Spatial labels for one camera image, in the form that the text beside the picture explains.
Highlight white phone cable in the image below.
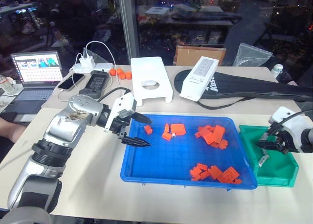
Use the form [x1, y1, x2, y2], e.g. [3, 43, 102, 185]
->
[57, 53, 85, 102]

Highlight open laptop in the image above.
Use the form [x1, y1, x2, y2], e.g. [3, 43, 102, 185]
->
[0, 51, 65, 123]

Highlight white power strip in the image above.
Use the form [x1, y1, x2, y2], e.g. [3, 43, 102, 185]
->
[69, 62, 116, 74]

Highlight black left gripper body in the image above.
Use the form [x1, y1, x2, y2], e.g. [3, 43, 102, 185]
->
[111, 108, 137, 139]

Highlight white printed carton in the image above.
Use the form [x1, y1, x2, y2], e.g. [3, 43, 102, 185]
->
[179, 55, 219, 103]

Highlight grey window frame post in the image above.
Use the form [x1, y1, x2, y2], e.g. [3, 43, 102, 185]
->
[119, 0, 141, 66]

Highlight brown cardboard box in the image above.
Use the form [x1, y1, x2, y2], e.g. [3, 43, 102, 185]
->
[175, 45, 226, 67]

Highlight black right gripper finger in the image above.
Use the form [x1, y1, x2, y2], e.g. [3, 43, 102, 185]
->
[255, 140, 283, 150]
[267, 122, 282, 137]

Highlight clear drink cup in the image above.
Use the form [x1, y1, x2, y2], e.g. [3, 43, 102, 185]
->
[0, 74, 17, 96]

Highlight blue plastic bin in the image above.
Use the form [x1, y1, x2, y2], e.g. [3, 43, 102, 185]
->
[120, 114, 259, 191]

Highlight green plastic bin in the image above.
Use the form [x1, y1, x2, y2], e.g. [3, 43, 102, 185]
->
[238, 125, 300, 188]

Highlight large orange building block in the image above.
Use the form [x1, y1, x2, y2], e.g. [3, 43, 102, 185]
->
[221, 167, 241, 183]

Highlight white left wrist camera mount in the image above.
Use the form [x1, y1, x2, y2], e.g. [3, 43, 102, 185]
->
[103, 92, 137, 133]

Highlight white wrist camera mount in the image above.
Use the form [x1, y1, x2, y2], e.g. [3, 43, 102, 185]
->
[103, 92, 137, 133]
[268, 106, 309, 142]

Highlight white charger plug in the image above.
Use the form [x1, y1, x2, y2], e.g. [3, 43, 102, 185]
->
[78, 53, 94, 69]

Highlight large flat orange block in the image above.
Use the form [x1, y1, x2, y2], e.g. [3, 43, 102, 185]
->
[170, 124, 187, 136]

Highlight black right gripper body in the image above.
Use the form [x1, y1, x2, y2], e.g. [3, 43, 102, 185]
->
[275, 131, 300, 155]

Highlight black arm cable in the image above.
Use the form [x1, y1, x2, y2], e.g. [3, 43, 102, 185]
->
[268, 110, 313, 134]
[97, 87, 132, 103]

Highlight long white charging cable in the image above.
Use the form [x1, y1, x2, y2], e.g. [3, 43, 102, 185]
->
[85, 41, 122, 88]

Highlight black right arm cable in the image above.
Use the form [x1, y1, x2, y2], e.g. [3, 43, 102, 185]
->
[268, 110, 313, 134]

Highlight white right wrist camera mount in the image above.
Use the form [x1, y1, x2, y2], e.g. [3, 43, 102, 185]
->
[268, 106, 309, 142]

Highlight black racket bag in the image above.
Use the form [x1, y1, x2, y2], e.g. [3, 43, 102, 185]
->
[174, 68, 313, 110]

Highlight white stand with hole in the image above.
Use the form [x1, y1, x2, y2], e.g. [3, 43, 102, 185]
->
[130, 56, 174, 107]

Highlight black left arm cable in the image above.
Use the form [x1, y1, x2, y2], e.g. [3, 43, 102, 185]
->
[97, 87, 132, 103]

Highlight white smartphone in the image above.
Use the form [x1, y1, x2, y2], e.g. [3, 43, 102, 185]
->
[57, 73, 86, 92]

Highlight black handheld device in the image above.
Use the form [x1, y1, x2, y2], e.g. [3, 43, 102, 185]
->
[78, 70, 110, 100]

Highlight grey rounded robot body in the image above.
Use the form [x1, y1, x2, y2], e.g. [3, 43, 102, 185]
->
[0, 207, 51, 224]

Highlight person's bare leg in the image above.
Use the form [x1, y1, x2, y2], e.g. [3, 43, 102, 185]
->
[0, 117, 26, 144]

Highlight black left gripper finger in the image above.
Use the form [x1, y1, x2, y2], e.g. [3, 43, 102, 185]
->
[133, 112, 154, 125]
[121, 136, 151, 148]

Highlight white bottle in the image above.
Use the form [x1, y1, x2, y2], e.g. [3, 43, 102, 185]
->
[270, 64, 285, 79]

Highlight clear plastic bag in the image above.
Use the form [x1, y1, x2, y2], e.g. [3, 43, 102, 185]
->
[232, 43, 273, 68]

